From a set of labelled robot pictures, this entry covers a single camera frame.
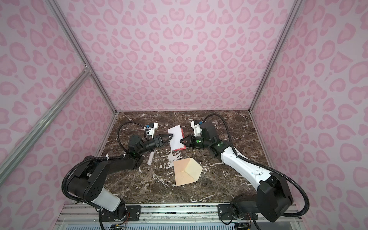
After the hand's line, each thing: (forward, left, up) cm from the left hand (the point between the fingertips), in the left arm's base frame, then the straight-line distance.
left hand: (173, 136), depth 77 cm
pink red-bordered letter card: (+3, -2, -1) cm, 4 cm away
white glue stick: (-4, +17, -21) cm, 27 cm away
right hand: (-4, -4, +1) cm, 5 cm away
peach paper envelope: (-11, -6, -23) cm, 26 cm away
